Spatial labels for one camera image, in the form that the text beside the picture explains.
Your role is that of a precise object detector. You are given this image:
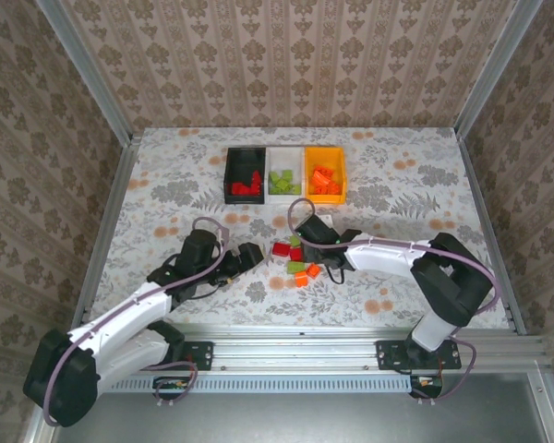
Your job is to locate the wide aluminium mounting rail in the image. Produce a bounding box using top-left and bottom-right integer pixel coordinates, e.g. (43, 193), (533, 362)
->
(165, 329), (548, 373)

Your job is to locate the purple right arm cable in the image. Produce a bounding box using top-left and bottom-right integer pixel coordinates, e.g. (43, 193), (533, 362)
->
(287, 198), (499, 407)

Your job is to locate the aluminium table side rail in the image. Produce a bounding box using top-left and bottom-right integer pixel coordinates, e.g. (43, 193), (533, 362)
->
(71, 132), (143, 334)
(455, 133), (528, 336)

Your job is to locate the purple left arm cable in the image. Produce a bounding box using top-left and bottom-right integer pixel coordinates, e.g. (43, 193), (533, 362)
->
(41, 216), (232, 428)

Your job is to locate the floral patterned table cover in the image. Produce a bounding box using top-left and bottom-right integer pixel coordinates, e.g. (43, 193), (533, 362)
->
(109, 126), (512, 331)

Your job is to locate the black plastic bin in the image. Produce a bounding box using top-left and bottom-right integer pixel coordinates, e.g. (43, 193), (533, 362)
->
(223, 146), (268, 205)

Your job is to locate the orange plastic bin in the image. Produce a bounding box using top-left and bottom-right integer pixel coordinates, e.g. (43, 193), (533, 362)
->
(303, 146), (348, 205)

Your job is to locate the grey slotted cable duct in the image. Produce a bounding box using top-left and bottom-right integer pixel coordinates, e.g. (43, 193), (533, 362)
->
(103, 374), (412, 394)

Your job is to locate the aluminium frame post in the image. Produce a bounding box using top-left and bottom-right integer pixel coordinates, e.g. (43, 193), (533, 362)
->
(32, 0), (135, 145)
(454, 0), (547, 139)

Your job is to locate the grey metal panel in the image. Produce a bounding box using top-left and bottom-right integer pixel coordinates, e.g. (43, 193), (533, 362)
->
(50, 374), (550, 443)

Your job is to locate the white plastic bin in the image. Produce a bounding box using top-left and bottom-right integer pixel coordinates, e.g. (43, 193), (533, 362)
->
(264, 146), (307, 206)

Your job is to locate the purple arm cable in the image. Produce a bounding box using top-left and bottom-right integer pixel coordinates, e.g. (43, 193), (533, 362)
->
(287, 198), (499, 407)
(41, 216), (232, 428)

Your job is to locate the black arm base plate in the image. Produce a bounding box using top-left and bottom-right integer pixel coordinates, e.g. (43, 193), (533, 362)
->
(376, 340), (463, 372)
(140, 340), (214, 372)

